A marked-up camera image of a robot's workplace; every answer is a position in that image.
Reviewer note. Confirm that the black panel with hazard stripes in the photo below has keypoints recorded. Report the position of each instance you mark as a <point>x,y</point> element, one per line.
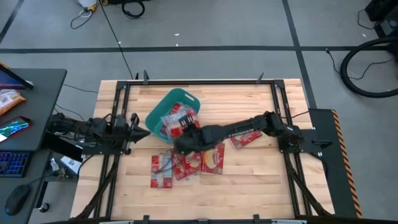
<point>329,174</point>

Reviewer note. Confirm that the black equipment box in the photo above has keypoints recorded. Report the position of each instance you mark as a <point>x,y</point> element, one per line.
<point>387,18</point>

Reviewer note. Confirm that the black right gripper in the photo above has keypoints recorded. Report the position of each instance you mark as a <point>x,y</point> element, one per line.
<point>191,140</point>

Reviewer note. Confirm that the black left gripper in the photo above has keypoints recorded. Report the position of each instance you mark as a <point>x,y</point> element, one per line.
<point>122,130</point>

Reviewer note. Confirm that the smartphone with red case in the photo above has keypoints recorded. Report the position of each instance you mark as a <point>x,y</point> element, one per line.
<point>14,127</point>

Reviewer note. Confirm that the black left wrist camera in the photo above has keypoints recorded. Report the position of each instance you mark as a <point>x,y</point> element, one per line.
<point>134,119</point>

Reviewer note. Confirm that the white box with label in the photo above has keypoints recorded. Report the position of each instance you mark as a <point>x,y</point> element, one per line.
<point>70,163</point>

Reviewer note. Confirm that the teal plastic basket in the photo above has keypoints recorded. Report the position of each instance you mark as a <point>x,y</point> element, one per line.
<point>163,105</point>

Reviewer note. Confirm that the white object on floor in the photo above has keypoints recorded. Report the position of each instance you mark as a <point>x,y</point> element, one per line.
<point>87,2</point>

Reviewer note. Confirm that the black desk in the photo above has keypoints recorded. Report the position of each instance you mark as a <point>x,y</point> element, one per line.
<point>40,93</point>

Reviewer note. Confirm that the black backlit keyboard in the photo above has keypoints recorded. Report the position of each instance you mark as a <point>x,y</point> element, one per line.
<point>14,163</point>

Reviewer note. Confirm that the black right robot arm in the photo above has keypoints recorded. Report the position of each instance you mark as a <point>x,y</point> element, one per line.
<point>242,126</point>

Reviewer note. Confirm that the tablet with dark frame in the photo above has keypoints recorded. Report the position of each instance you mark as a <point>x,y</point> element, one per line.
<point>9,81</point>

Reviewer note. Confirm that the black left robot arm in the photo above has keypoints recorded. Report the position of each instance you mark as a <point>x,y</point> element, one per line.
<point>96,127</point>

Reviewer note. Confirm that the black caster wheel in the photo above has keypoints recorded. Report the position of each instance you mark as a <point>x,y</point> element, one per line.
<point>44,207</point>

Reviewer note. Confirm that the orange snack bag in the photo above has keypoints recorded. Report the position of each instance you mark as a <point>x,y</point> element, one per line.
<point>9,101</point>

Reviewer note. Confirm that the black aluminium table frame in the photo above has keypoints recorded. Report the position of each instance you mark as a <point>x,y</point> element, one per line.
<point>202,82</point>

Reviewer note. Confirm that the black frame clamp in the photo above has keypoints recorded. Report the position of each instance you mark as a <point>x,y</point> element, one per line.
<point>145,77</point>
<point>256,219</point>
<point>145,219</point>

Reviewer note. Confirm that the red popcorn bag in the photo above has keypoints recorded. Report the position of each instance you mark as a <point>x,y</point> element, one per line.
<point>176,108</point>
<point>214,160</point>
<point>245,140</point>
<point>161,174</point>
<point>171,124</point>
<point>186,166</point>

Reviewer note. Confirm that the black computer mouse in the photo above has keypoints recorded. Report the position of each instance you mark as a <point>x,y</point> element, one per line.
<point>17,199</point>

